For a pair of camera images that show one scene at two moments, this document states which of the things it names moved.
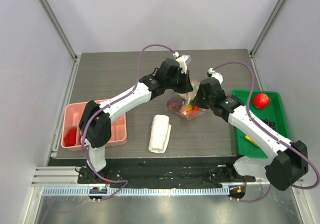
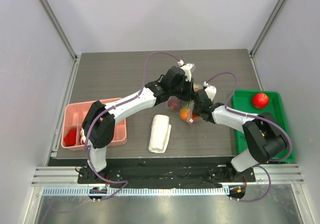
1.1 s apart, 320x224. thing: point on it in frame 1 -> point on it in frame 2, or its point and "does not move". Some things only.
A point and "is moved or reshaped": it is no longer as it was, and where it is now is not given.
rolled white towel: [160, 133] does not move
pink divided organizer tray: [71, 135] does not move
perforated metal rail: [112, 191] does not move
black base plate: [157, 172] does not move
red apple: [261, 100] does not move
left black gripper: [186, 85] -> [190, 87]
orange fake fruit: [189, 106] -> [184, 114]
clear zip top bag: [182, 103] is moved or reshaped
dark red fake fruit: [174, 103] does not move
